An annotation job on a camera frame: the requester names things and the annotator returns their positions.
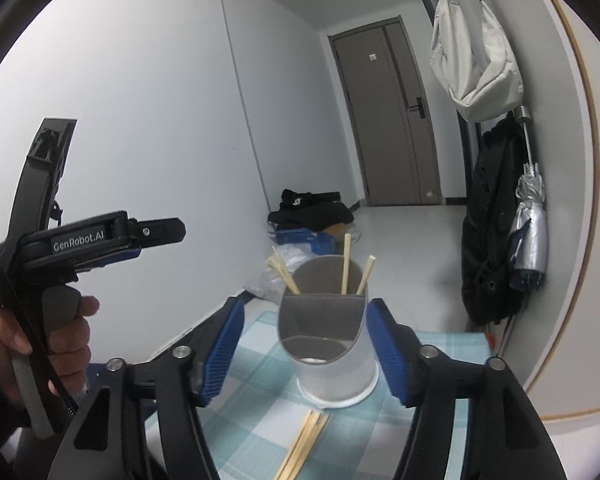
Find white wardrobe with wooden trim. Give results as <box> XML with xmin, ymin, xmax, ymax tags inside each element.
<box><xmin>522</xmin><ymin>0</ymin><xmax>600</xmax><ymax>426</ymax></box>

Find brown cardboard box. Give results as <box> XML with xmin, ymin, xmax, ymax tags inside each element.
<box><xmin>322</xmin><ymin>222</ymin><xmax>362</xmax><ymax>241</ymax></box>

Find chopsticks standing in holder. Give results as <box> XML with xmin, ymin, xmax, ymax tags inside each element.
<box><xmin>267</xmin><ymin>245</ymin><xmax>308</xmax><ymax>281</ymax></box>

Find grey door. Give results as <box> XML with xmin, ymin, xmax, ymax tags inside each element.
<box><xmin>328</xmin><ymin>17</ymin><xmax>443</xmax><ymax>207</ymax></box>

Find white shoulder bag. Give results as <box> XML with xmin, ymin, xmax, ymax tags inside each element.
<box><xmin>430</xmin><ymin>0</ymin><xmax>523</xmax><ymax>122</ymax></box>

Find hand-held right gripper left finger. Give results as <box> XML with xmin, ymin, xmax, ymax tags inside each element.
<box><xmin>55</xmin><ymin>296</ymin><xmax>246</xmax><ymax>480</ymax></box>

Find grey plastic parcel bag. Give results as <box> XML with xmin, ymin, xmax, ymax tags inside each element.
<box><xmin>242</xmin><ymin>265</ymin><xmax>287</xmax><ymax>302</ymax></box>

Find white grey utensil holder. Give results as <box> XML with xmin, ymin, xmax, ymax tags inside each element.
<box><xmin>278</xmin><ymin>255</ymin><xmax>380</xmax><ymax>408</ymax></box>

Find person's left hand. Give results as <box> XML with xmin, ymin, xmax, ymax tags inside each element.
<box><xmin>0</xmin><ymin>295</ymin><xmax>101</xmax><ymax>408</ymax></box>

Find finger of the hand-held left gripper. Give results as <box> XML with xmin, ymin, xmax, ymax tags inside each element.
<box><xmin>75</xmin><ymin>249</ymin><xmax>141</xmax><ymax>273</ymax></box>
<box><xmin>127</xmin><ymin>217</ymin><xmax>187</xmax><ymax>248</ymax></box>

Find blue checkered table mat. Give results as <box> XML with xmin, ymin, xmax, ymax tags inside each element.
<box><xmin>145</xmin><ymin>310</ymin><xmax>501</xmax><ymax>480</ymax></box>

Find black hanging jacket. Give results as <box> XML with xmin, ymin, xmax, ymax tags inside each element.
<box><xmin>461</xmin><ymin>112</ymin><xmax>531</xmax><ymax>326</ymax></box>

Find silver folded umbrella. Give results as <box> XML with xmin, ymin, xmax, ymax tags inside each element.
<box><xmin>509</xmin><ymin>106</ymin><xmax>550</xmax><ymax>291</ymax></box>

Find black clothes pile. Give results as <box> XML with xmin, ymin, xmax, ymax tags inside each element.
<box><xmin>267</xmin><ymin>189</ymin><xmax>355</xmax><ymax>228</ymax></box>

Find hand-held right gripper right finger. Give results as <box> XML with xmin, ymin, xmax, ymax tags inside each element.
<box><xmin>367</xmin><ymin>297</ymin><xmax>556</xmax><ymax>480</ymax></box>

